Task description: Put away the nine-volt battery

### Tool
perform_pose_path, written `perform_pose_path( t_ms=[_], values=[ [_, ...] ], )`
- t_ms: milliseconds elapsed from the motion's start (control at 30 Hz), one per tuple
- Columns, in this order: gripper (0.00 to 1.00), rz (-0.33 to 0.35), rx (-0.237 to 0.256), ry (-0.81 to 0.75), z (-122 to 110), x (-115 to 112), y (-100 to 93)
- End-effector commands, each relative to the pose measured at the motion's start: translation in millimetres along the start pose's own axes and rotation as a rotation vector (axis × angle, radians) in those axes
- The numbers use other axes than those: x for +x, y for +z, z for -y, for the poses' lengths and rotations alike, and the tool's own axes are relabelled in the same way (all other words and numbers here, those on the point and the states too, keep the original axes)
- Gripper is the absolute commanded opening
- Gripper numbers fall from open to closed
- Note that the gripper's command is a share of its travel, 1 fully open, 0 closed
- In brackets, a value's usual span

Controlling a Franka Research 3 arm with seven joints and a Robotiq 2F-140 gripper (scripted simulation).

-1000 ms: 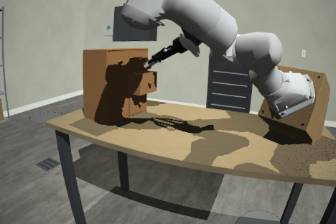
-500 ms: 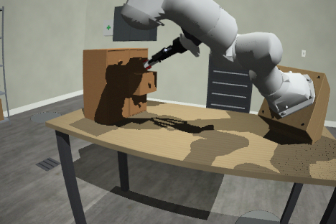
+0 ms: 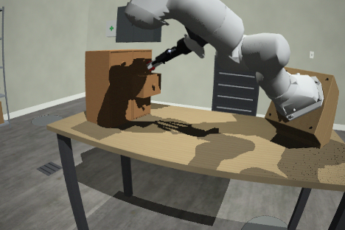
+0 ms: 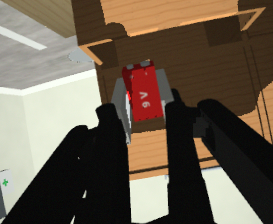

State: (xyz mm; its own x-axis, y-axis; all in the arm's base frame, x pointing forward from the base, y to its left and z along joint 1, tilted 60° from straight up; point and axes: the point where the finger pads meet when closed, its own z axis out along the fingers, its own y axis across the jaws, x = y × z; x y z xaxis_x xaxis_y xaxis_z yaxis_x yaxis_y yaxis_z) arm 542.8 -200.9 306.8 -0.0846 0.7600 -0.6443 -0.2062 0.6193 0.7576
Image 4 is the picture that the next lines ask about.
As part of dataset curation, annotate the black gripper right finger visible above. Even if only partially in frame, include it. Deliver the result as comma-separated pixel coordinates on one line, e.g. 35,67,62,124
155,68,273,224

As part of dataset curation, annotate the small brown chest of drawers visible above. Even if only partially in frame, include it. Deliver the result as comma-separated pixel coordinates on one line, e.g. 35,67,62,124
94,30,273,181

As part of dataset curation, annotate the red nine-volt battery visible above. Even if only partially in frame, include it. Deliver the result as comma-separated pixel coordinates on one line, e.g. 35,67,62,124
122,60,164,122

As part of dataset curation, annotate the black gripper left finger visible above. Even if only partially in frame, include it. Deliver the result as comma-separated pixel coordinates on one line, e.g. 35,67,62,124
1,77,132,224

